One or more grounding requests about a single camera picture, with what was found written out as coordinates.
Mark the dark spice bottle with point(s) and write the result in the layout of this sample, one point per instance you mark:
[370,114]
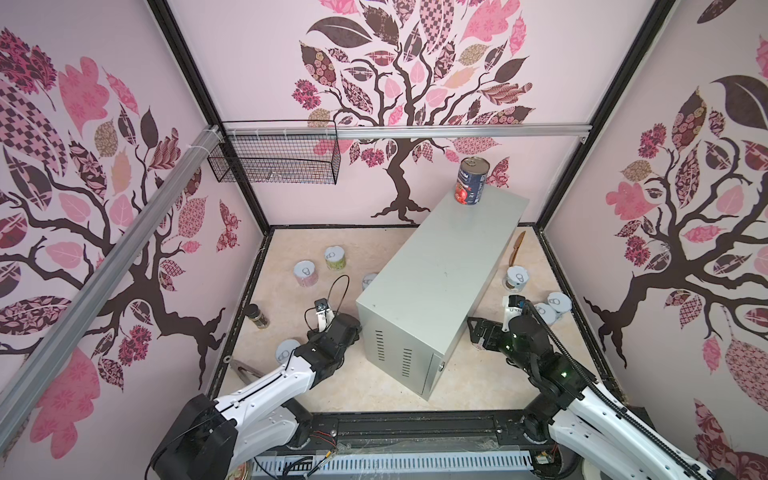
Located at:
[253,313]

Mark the aluminium rail back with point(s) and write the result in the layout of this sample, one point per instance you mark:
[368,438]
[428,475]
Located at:
[407,132]

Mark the yellow labelled can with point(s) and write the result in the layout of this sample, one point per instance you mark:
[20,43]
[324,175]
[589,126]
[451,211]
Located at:
[285,350]

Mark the wooden handled knife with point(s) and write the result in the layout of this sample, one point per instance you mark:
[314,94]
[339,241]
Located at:
[516,248]

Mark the green labelled small can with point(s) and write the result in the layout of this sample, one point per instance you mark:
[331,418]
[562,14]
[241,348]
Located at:
[335,257]

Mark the white small can right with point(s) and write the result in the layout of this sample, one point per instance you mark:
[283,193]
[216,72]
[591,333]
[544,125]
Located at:
[516,278]

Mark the dark tomato can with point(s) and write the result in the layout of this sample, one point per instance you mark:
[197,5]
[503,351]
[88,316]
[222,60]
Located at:
[471,180]

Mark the orange labelled can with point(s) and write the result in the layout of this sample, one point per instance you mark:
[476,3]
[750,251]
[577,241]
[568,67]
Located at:
[547,313]

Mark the grey metal cabinet box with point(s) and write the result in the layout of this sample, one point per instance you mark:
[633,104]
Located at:
[414,312]

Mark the white can far right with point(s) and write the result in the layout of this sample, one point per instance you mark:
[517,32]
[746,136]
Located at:
[560,303]

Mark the pink small can left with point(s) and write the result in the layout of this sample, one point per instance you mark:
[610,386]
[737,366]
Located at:
[305,273]

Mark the white vented cable duct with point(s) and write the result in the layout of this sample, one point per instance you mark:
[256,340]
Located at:
[380,465]

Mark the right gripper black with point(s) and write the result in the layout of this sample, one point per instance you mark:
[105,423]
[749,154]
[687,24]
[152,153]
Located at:
[491,329]

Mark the black base frame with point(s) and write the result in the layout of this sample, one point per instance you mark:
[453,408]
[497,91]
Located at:
[395,426]

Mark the aluminium rail left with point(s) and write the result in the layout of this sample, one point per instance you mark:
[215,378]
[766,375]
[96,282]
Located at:
[45,362]

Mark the aluminium rail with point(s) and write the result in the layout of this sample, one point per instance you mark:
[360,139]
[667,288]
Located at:
[45,362]
[407,132]

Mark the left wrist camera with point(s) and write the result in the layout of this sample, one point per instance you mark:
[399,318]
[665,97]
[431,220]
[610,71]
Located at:
[324,314]

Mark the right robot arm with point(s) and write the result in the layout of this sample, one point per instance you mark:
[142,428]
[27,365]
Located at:
[574,410]

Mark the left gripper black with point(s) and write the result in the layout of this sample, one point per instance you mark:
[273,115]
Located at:
[314,337]

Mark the black wire basket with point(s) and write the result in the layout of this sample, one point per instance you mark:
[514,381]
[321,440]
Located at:
[278,151]

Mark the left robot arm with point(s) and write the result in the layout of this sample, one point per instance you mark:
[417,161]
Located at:
[209,439]

